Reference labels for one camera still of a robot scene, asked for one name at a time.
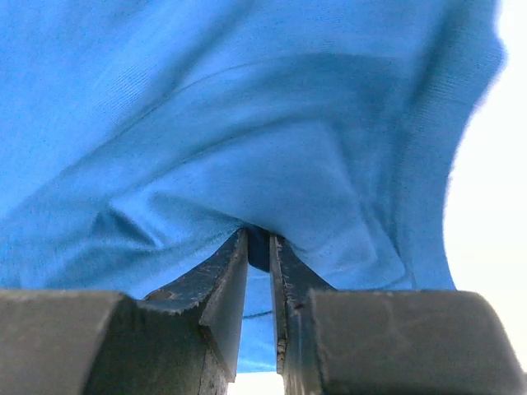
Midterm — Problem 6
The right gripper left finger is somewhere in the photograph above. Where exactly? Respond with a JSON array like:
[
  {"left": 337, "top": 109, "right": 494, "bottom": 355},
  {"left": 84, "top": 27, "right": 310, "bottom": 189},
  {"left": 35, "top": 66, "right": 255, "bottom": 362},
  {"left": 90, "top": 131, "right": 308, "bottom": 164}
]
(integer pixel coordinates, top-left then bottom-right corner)
[{"left": 1, "top": 230, "right": 248, "bottom": 394}]

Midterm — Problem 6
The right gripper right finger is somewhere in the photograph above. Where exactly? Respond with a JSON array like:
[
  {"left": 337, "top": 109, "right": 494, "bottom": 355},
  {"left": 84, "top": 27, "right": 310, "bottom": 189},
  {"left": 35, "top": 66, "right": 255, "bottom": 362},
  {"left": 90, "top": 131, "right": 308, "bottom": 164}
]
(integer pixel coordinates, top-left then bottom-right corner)
[{"left": 269, "top": 235, "right": 526, "bottom": 395}]

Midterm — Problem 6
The blue polo t shirt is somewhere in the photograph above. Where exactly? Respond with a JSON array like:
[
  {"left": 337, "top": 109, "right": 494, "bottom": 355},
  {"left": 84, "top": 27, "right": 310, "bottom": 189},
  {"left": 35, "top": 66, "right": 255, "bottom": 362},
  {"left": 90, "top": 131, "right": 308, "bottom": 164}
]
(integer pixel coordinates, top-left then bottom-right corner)
[{"left": 1, "top": 1, "right": 503, "bottom": 372}]

